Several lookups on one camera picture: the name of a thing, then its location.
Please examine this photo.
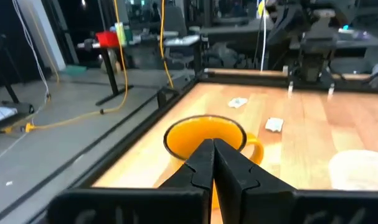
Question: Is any yellow ceramic mug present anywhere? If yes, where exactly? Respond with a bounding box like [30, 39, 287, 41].
[163, 114, 265, 210]

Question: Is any black pedestal stand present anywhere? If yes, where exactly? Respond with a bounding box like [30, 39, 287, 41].
[77, 39, 134, 106]

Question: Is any teal floor pad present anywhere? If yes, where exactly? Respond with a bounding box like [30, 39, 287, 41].
[64, 64, 87, 76]

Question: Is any white cable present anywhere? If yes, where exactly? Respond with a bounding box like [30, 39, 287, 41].
[11, 0, 51, 103]

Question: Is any red box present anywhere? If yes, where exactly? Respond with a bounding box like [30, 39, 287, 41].
[95, 30, 120, 49]

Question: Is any clear plastic cup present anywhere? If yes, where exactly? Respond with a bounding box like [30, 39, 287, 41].
[328, 149, 378, 191]

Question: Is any yellow cable with black connector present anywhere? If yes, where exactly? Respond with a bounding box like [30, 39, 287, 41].
[1, 0, 130, 134]

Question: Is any black aluminium table frame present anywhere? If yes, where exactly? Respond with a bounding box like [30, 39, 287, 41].
[76, 68, 378, 189]

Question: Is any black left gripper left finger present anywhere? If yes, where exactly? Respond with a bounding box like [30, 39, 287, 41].
[48, 139, 214, 224]

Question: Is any green stevia packet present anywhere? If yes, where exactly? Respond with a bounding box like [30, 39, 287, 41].
[265, 117, 285, 133]
[227, 96, 249, 109]

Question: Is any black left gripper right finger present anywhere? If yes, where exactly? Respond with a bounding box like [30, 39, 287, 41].
[214, 139, 378, 224]

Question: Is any green white container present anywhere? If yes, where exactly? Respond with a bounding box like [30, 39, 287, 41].
[114, 21, 128, 47]

